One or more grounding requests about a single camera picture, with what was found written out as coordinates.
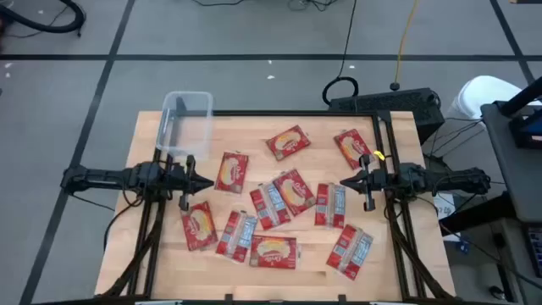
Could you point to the yellow tag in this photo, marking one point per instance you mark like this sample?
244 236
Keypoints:
379 155

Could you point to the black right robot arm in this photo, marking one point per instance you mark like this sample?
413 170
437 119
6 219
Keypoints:
449 180

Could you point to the red popcorn bag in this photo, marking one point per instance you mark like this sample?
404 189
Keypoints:
273 251
288 142
294 192
231 172
199 225
350 251
236 236
266 210
330 205
352 148

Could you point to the white plastic bag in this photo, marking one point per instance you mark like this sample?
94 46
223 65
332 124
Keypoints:
487 95

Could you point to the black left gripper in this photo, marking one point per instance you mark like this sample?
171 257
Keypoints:
186 186

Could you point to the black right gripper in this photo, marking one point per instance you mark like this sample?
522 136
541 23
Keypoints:
377 182

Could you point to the white paper sheet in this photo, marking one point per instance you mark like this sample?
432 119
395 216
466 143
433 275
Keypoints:
444 209

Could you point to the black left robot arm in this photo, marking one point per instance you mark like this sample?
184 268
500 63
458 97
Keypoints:
106 178

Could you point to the black pole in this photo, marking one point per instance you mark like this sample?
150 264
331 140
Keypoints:
523 95

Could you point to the black and blue device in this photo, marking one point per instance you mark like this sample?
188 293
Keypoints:
527 131

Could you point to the clear plastic bin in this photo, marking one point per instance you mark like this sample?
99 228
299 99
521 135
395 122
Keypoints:
186 127

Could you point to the silver aluminium extrusion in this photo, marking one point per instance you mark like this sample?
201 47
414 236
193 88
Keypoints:
158 303
387 303

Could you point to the grey cart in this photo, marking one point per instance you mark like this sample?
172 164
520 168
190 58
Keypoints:
508 169

